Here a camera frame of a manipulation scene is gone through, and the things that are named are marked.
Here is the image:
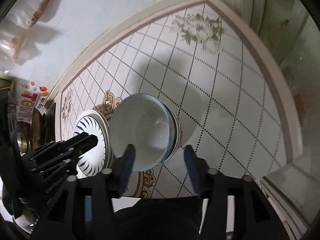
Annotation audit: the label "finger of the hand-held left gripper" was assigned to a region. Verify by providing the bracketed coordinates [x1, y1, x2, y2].
[30, 152, 84, 175]
[35, 133, 98, 159]

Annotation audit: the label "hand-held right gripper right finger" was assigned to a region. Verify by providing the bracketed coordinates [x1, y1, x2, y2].
[184, 145, 293, 240]

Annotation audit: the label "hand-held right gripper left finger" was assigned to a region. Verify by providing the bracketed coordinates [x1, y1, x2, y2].
[29, 144, 137, 240]

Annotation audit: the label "blue striped plate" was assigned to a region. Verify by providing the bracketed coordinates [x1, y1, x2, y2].
[74, 114, 106, 176]

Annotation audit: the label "white bowl with blue rim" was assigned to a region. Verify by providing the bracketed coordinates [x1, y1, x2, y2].
[109, 93, 175, 172]

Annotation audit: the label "black induction cooktop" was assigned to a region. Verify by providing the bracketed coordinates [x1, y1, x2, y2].
[44, 102, 57, 146]

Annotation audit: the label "black wok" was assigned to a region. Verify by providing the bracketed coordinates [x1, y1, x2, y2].
[30, 109, 47, 151]

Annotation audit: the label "steel pot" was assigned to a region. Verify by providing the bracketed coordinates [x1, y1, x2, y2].
[17, 130, 31, 153]

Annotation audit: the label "floral printed tablecloth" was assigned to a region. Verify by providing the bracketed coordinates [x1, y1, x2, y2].
[60, 1, 288, 200]

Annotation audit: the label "clear plastic bag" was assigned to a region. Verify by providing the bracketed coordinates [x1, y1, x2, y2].
[0, 55, 16, 72]

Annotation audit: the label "plastic bag with orange contents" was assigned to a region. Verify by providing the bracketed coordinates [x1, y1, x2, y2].
[0, 29, 28, 63]

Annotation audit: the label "plastic bag with red contents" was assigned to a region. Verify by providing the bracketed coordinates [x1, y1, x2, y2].
[14, 0, 63, 30]

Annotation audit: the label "frosted glass door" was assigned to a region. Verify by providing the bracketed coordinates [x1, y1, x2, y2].
[257, 0, 320, 180]

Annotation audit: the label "colourful wall stickers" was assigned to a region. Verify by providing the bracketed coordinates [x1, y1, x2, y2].
[16, 81, 48, 121]

